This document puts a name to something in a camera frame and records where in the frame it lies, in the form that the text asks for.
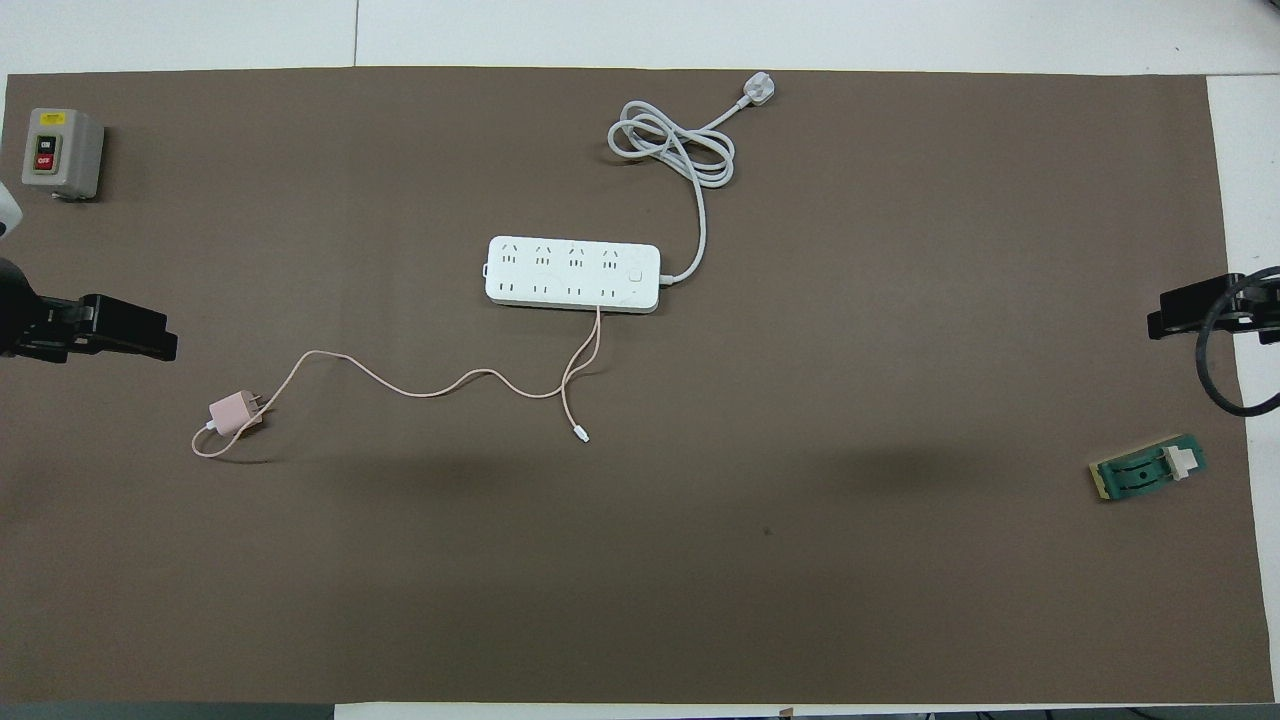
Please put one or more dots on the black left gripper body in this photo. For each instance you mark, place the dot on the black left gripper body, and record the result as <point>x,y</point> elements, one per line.
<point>30,320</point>

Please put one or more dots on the green knife switch block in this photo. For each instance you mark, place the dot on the green knife switch block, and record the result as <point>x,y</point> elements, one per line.
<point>1140,475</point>

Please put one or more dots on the pink charger adapter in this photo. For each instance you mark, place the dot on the pink charger adapter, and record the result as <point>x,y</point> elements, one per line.
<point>232,413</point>

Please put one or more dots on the white power strip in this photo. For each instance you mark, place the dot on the white power strip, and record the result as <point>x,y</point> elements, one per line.
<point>575,275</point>

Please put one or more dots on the brown table mat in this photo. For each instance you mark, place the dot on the brown table mat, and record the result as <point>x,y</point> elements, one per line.
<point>640,560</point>

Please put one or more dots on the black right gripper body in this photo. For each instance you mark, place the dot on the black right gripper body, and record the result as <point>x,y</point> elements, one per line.
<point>1262,310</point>

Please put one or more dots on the grey on-off switch box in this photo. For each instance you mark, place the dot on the grey on-off switch box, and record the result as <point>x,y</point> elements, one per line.
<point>75,150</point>

